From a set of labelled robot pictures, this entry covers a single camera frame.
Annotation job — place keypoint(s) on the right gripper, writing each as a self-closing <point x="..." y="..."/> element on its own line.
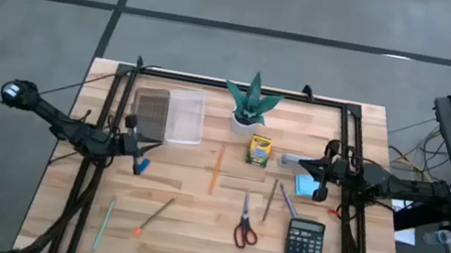
<point x="340" y="174"/>

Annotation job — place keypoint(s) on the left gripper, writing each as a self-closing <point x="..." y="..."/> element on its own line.
<point x="129" y="142"/>

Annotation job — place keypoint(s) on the blue sticky note pad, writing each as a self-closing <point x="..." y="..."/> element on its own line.
<point x="304" y="186"/>

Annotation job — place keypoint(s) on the small blue eraser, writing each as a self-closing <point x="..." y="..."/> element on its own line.
<point x="145" y="166"/>

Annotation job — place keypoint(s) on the clear plastic box lid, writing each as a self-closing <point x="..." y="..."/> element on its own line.
<point x="151" y="113"/>

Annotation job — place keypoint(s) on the blue grey pen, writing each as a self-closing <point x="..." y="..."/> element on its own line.
<point x="288" y="200"/>

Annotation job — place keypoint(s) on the grey pencil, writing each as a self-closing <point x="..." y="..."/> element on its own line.
<point x="269" y="200"/>

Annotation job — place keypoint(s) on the yellow green crayon box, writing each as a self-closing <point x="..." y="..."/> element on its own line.
<point x="259" y="151"/>

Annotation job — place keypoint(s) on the brown pencil with orange eraser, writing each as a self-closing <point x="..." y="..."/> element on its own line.
<point x="154" y="216"/>

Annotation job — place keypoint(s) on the pale teal pencil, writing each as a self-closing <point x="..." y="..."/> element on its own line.
<point x="104" y="223"/>

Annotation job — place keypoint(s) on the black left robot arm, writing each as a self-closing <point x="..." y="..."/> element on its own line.
<point x="67" y="126"/>

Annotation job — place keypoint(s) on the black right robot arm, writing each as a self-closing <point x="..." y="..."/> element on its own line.
<point x="406" y="186"/>

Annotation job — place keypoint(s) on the grey stapler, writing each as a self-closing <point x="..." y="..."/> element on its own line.
<point x="289" y="160"/>

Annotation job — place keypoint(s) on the clear plastic storage box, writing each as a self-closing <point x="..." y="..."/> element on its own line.
<point x="185" y="117"/>

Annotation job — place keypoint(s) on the small red clip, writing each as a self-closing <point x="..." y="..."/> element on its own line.
<point x="333" y="211"/>

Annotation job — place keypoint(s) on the orange pencil with pink eraser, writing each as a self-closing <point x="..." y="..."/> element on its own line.
<point x="216" y="169"/>

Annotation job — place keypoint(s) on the black desk calculator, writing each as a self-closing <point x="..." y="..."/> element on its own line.
<point x="304" y="245"/>

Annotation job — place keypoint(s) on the artificial plant in white pot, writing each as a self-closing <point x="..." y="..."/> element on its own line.
<point x="251" y="103"/>

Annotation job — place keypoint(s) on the white paper sheet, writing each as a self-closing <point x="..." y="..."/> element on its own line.
<point x="405" y="236"/>

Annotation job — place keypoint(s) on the clear water bottle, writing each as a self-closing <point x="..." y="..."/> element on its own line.
<point x="438" y="237"/>

